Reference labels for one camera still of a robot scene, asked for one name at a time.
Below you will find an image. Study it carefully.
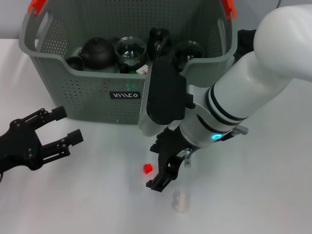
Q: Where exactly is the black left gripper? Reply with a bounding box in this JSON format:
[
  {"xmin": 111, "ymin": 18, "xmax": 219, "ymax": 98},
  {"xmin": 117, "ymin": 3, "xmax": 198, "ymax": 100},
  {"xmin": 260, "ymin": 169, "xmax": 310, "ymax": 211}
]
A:
[{"xmin": 0, "ymin": 106, "xmax": 84, "ymax": 171}]

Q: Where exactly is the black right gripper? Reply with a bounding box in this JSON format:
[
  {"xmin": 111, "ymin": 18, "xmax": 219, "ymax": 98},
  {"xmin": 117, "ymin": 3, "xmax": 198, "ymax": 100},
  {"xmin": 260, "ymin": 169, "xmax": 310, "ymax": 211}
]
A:
[{"xmin": 145, "ymin": 126, "xmax": 193, "ymax": 194}]

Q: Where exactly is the grey perforated storage bin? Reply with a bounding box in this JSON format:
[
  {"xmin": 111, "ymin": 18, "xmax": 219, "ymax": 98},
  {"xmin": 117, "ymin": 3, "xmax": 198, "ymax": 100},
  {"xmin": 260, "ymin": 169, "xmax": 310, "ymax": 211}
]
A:
[{"xmin": 19, "ymin": 0, "xmax": 238, "ymax": 125}]

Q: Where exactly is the translucent white block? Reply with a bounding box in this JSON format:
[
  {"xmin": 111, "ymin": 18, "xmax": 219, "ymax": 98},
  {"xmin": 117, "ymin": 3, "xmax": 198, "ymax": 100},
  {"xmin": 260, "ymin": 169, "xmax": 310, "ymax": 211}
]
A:
[{"xmin": 170, "ymin": 190, "xmax": 190, "ymax": 214}]

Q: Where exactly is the small black tea bowl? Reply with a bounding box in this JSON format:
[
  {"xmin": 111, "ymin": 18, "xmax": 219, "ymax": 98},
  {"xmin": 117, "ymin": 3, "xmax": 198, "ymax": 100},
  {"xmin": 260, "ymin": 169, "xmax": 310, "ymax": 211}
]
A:
[{"xmin": 65, "ymin": 56, "xmax": 85, "ymax": 72}]

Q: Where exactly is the black clay teapot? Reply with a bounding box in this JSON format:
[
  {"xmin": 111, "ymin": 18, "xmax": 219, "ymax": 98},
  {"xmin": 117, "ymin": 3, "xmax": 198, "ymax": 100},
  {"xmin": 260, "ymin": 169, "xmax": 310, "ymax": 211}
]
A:
[{"xmin": 79, "ymin": 36, "xmax": 120, "ymax": 71}]

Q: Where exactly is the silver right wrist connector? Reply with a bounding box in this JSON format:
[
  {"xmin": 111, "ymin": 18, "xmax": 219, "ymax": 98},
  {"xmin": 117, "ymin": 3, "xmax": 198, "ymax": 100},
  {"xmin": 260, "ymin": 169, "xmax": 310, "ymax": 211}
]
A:
[{"xmin": 231, "ymin": 125, "xmax": 249, "ymax": 137}]

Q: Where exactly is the grey cable plug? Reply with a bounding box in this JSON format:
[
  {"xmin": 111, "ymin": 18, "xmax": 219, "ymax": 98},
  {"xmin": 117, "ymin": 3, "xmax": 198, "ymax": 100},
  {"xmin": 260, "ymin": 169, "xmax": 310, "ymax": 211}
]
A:
[{"xmin": 184, "ymin": 148, "xmax": 194, "ymax": 169}]

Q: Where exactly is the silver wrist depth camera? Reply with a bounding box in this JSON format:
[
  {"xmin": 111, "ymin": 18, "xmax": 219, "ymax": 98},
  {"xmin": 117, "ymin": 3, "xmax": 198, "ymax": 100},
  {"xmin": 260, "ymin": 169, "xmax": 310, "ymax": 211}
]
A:
[{"xmin": 138, "ymin": 55, "xmax": 195, "ymax": 137}]

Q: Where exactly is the glass pitcher with black handle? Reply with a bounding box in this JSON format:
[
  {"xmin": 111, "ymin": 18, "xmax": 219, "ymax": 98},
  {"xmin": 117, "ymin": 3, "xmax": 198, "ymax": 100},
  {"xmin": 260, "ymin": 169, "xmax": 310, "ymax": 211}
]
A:
[{"xmin": 234, "ymin": 28, "xmax": 258, "ymax": 64}]

